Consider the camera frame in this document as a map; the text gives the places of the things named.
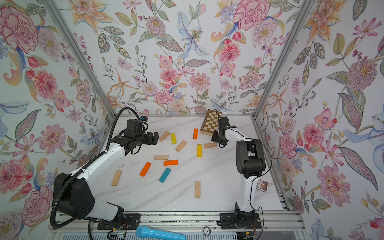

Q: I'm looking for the natural wood block top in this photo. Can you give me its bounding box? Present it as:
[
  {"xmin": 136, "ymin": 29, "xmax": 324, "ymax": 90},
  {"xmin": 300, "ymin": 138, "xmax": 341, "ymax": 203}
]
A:
[{"xmin": 204, "ymin": 142, "xmax": 218, "ymax": 149}]

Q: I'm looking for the yellow block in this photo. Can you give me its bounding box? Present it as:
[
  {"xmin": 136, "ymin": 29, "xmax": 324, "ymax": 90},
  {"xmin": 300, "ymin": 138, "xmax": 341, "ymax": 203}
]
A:
[
  {"xmin": 197, "ymin": 145, "xmax": 203, "ymax": 158},
  {"xmin": 171, "ymin": 133, "xmax": 177, "ymax": 144}
]

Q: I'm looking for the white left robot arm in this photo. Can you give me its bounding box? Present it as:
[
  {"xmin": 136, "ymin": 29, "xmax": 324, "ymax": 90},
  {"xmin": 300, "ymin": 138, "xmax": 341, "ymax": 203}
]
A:
[{"xmin": 51, "ymin": 116, "xmax": 159, "ymax": 228}]

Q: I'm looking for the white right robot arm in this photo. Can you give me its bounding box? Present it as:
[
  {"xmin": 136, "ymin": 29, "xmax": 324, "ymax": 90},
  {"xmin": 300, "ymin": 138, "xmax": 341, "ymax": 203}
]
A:
[{"xmin": 212, "ymin": 117, "xmax": 266, "ymax": 225}]

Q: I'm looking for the wooden chessboard box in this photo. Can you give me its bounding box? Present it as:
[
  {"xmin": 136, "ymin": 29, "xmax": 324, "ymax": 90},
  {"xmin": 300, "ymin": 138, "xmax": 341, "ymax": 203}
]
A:
[{"xmin": 200, "ymin": 110, "xmax": 222, "ymax": 136}]

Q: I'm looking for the orange block near chessboard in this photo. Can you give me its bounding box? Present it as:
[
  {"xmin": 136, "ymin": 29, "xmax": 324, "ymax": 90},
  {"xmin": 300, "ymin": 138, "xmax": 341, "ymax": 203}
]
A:
[{"xmin": 193, "ymin": 129, "xmax": 199, "ymax": 140}]

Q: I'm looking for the orange block diagonal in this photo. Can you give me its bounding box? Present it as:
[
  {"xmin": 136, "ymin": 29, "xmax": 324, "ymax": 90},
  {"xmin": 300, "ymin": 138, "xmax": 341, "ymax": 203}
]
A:
[{"xmin": 140, "ymin": 162, "xmax": 152, "ymax": 177}]

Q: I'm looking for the natural wood block diagonal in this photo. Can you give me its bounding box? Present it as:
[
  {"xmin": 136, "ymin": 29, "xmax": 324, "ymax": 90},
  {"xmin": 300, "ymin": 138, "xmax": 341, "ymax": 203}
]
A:
[{"xmin": 176, "ymin": 141, "xmax": 187, "ymax": 152}]

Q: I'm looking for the orange block centre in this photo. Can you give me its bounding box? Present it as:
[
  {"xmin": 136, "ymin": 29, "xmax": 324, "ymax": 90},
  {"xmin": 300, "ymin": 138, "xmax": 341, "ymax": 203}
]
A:
[{"xmin": 164, "ymin": 160, "xmax": 179, "ymax": 166}]

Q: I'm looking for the teal block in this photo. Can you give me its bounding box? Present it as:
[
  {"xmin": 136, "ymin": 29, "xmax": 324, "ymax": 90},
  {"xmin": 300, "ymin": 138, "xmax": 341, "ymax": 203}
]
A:
[{"xmin": 159, "ymin": 168, "xmax": 171, "ymax": 183}]

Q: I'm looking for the small card box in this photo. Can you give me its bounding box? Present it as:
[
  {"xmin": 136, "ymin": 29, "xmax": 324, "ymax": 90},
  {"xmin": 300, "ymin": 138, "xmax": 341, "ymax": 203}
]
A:
[{"xmin": 256, "ymin": 180, "xmax": 269, "ymax": 192}]

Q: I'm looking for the blue microphone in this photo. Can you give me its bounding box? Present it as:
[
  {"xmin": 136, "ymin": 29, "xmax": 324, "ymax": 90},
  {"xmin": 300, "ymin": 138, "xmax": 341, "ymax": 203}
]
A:
[{"xmin": 136, "ymin": 226, "xmax": 186, "ymax": 240}]

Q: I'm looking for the small round gauge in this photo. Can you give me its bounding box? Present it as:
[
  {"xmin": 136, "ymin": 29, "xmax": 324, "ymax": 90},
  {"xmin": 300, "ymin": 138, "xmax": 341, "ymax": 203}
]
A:
[{"xmin": 203, "ymin": 227, "xmax": 211, "ymax": 236}]

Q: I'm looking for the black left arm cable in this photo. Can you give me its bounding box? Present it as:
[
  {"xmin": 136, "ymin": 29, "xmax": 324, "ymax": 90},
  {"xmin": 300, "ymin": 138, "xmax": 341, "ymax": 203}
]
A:
[{"xmin": 49, "ymin": 106, "xmax": 142, "ymax": 230}]

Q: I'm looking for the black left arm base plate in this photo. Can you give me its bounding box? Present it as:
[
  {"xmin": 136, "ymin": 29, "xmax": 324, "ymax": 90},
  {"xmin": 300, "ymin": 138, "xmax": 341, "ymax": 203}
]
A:
[{"xmin": 97, "ymin": 213, "xmax": 141, "ymax": 230}]

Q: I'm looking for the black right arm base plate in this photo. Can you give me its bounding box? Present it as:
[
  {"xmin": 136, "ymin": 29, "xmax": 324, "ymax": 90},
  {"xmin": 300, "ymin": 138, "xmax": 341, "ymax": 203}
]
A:
[{"xmin": 217, "ymin": 212, "xmax": 262, "ymax": 230}]

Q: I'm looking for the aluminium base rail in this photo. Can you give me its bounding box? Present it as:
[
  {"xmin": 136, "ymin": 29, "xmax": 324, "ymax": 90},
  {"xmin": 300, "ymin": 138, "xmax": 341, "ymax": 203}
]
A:
[{"xmin": 50, "ymin": 211, "xmax": 306, "ymax": 234}]

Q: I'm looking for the aluminium left corner post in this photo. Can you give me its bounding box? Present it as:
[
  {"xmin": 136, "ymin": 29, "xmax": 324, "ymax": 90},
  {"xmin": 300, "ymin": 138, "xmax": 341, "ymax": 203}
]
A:
[{"xmin": 42, "ymin": 0, "xmax": 116, "ymax": 119}]

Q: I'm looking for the aluminium corner post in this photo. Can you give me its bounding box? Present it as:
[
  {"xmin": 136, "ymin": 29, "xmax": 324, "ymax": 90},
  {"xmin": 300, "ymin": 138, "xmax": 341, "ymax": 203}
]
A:
[
  {"xmin": 253, "ymin": 1, "xmax": 314, "ymax": 119},
  {"xmin": 42, "ymin": 0, "xmax": 116, "ymax": 119}
]

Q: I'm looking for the aluminium right corner post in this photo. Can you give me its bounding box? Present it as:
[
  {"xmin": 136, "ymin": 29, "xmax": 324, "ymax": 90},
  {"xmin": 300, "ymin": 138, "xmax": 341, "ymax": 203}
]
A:
[{"xmin": 253, "ymin": 1, "xmax": 314, "ymax": 119}]

